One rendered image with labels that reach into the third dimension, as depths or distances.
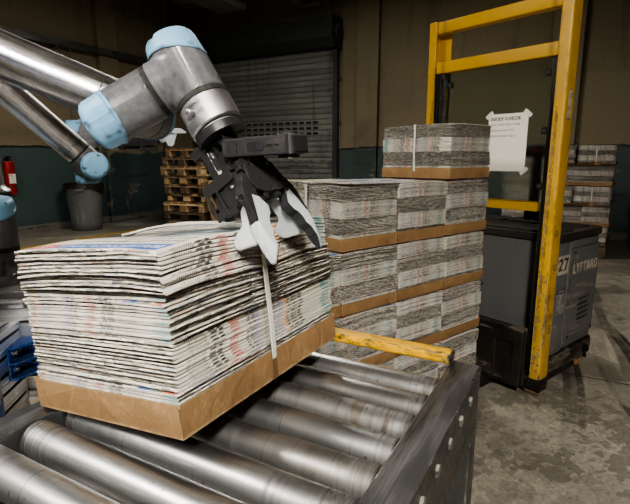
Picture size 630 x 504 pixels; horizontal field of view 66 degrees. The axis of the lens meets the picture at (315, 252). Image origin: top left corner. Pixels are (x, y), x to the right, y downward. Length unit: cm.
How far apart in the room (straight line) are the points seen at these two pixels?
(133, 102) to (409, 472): 58
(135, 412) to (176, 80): 43
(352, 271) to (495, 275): 124
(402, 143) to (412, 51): 642
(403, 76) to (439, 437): 807
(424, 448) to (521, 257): 211
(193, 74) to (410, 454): 56
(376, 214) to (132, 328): 126
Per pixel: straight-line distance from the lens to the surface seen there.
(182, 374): 60
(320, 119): 907
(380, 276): 181
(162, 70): 72
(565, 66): 245
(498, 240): 275
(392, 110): 857
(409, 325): 200
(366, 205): 171
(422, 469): 62
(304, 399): 77
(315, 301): 82
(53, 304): 74
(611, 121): 803
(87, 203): 846
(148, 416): 64
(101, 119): 73
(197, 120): 68
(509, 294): 277
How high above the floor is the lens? 115
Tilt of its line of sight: 11 degrees down
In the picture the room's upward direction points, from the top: straight up
